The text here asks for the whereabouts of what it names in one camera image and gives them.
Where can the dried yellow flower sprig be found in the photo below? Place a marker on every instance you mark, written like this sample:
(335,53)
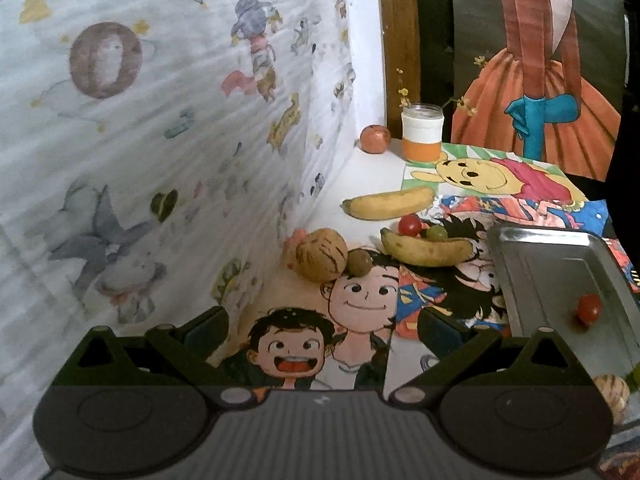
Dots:
(431,82)

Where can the green grape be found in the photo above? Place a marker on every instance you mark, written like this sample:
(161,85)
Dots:
(436,233)

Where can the red cherry tomato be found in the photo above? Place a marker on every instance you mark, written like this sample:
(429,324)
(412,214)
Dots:
(410,225)
(589,309)

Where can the white cartoon print cloth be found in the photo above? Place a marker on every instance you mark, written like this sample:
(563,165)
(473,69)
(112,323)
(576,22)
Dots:
(155,155)

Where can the small brown kiwi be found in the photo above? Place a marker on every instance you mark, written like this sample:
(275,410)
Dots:
(359,262)

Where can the colourful anime drawing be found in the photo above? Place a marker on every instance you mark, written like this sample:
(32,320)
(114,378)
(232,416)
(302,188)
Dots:
(478,291)

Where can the brown wooden door frame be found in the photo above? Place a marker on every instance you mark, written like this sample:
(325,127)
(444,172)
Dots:
(401,55)

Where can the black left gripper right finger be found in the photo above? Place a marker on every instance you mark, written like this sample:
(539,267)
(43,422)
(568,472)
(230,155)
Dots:
(483,356)

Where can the orange dress girl poster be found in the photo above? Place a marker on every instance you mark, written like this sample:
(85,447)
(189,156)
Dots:
(530,98)

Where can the yellow banana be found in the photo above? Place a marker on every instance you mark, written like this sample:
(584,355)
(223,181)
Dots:
(418,251)
(389,205)

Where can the striped pepino melon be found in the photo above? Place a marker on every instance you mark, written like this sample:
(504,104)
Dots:
(616,394)
(321,256)

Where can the red apple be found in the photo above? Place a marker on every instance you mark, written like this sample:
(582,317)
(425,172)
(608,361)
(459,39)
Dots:
(375,139)

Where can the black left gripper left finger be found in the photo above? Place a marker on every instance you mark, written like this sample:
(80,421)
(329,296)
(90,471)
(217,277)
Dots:
(165,366)

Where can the silver metal tray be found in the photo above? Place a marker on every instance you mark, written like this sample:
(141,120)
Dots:
(548,282)

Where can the orange white glass jar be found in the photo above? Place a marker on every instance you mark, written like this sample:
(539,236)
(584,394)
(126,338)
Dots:
(421,128)

